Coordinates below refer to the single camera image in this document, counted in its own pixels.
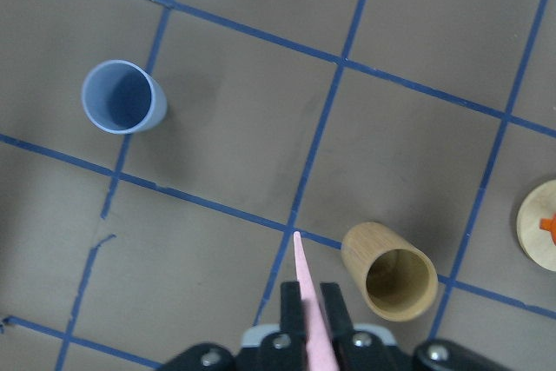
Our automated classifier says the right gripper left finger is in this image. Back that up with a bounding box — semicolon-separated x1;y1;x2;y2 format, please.
280;281;304;336

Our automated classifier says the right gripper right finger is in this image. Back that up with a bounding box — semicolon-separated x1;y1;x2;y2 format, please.
320;282;354;341

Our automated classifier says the pink chopstick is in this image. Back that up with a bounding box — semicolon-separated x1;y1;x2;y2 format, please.
293;231;340;370

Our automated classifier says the light blue cup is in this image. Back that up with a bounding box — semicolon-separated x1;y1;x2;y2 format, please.
81;60;168;135

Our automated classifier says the bamboo cylinder holder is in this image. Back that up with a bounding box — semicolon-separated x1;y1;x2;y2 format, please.
341;222;438;322

